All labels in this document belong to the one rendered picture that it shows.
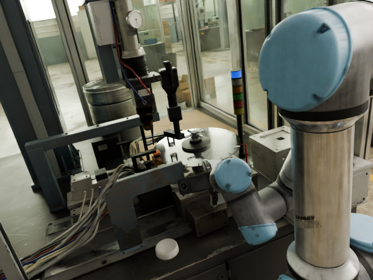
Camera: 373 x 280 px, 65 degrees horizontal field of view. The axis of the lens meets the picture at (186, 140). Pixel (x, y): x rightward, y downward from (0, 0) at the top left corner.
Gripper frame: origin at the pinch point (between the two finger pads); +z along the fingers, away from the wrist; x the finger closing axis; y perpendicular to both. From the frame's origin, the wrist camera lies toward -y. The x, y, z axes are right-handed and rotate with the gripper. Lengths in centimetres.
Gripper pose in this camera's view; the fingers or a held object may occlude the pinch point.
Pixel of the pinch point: (206, 183)
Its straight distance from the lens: 97.8
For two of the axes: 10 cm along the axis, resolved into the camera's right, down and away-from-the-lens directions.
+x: -2.0, -9.6, 1.8
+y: 9.8, -1.9, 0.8
